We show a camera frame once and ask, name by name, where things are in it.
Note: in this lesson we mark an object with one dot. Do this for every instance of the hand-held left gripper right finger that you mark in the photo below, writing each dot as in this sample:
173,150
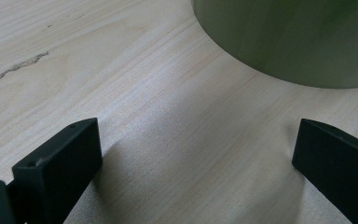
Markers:
338,168

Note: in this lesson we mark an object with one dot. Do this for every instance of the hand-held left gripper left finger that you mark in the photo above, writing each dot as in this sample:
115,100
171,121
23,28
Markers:
59,174

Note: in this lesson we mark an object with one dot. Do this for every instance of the green round trash bin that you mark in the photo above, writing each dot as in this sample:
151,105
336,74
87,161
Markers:
292,40

